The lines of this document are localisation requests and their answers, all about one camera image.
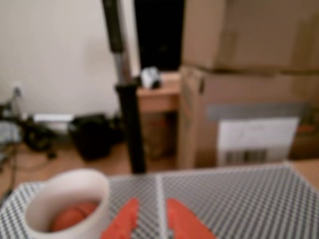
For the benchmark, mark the cardboard box with label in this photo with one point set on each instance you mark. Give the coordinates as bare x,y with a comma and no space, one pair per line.
194,124

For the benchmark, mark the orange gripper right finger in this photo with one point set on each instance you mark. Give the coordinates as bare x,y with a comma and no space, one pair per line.
184,224

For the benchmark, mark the wooden side table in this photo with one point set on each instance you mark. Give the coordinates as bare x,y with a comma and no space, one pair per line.
159,99

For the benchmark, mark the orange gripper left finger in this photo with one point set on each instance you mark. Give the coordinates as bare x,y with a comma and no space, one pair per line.
123,221

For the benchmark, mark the white shipping label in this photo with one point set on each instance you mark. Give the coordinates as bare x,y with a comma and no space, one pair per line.
256,134

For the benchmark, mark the orange mini basketball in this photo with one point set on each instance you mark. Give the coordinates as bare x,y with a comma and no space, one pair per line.
74,216

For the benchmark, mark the plain cardboard box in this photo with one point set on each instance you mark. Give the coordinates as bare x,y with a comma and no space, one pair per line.
249,32

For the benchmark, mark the white paper cup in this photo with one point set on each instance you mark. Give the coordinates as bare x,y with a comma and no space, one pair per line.
94,199

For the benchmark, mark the black tripod stand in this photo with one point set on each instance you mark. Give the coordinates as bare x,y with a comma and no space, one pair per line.
133,124

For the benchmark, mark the black bag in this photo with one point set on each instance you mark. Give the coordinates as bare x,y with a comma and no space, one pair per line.
94,137

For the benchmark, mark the small white-black object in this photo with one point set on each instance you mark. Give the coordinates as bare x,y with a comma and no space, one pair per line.
150,78

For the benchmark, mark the white power strip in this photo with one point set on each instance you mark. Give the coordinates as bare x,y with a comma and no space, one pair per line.
51,117

